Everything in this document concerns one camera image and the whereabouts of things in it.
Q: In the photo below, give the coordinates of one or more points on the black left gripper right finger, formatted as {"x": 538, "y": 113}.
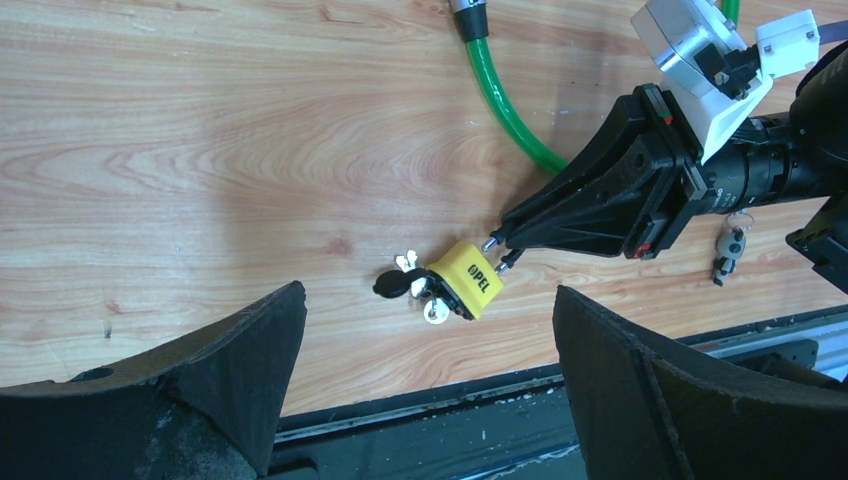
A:
{"x": 646, "y": 406}

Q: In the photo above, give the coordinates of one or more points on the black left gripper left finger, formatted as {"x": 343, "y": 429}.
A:
{"x": 203, "y": 406}

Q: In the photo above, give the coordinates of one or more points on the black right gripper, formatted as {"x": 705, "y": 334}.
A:
{"x": 631, "y": 191}

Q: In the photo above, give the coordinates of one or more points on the yellow padlock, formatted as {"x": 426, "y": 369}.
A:
{"x": 464, "y": 282}

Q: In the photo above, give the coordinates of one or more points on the black-headed key bunch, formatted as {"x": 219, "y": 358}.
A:
{"x": 421, "y": 284}

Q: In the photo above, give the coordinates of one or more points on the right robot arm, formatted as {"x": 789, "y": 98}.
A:
{"x": 791, "y": 156}

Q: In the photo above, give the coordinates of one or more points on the small brass padlock with keys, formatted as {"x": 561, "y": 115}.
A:
{"x": 730, "y": 245}

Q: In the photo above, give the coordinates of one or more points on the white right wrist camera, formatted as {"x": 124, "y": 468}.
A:
{"x": 717, "y": 79}

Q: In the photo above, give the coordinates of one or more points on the green cable lock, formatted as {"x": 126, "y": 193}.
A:
{"x": 473, "y": 26}

